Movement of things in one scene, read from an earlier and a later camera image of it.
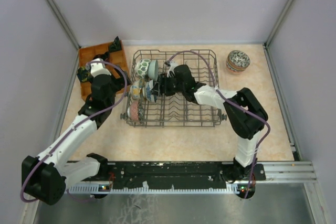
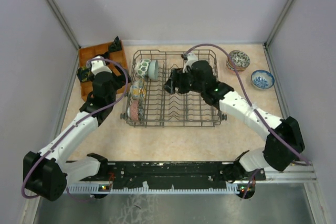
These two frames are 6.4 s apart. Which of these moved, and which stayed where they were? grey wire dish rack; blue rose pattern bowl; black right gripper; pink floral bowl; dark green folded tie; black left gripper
Moved: blue rose pattern bowl; black right gripper
Stayed: grey wire dish rack; pink floral bowl; black left gripper; dark green folded tie
